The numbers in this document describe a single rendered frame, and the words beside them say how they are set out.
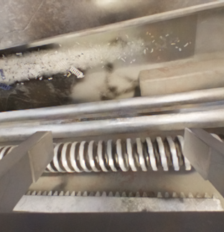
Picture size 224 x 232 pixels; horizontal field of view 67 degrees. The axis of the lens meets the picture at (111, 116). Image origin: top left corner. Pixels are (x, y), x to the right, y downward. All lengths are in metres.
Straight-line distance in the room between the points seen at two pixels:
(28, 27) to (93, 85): 0.57
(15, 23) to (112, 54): 0.66
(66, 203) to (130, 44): 0.38
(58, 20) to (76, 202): 0.81
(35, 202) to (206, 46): 0.48
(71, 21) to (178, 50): 0.57
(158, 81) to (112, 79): 0.14
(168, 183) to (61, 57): 0.41
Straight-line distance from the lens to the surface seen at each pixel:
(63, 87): 0.56
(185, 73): 0.44
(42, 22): 0.97
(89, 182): 0.30
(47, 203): 0.29
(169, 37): 0.47
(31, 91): 0.62
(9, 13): 1.04
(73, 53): 0.50
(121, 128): 0.25
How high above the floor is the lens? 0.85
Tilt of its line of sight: 51 degrees down
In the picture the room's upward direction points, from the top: 169 degrees counter-clockwise
